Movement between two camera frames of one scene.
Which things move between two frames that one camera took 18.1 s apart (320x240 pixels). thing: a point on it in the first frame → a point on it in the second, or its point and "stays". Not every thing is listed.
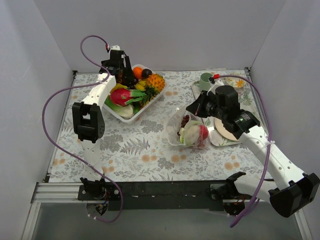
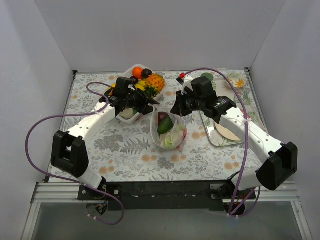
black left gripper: [126, 72] → [144, 103]
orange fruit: [138, 72] stays
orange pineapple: [155, 84] stays
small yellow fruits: [141, 85] stays
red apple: [203, 132] → [185, 134]
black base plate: [157, 196] stays
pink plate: [219, 124] stays
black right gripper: [198, 105] → [181, 105]
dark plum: [146, 72] stays
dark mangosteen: [119, 76] → [161, 115]
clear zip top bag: [185, 129] → [167, 131]
